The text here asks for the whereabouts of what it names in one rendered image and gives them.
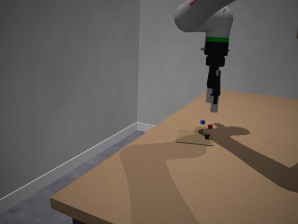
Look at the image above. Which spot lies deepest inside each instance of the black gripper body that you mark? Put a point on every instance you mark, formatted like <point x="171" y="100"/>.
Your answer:
<point x="215" y="63"/>

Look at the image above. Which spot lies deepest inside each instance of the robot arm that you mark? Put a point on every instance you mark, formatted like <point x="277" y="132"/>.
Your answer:
<point x="211" y="17"/>

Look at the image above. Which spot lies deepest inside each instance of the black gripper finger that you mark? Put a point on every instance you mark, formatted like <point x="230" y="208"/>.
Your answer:
<point x="215" y="90"/>
<point x="209" y="88"/>

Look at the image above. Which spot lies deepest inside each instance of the tan square mat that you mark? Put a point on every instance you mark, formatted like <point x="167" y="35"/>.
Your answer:
<point x="194" y="137"/>

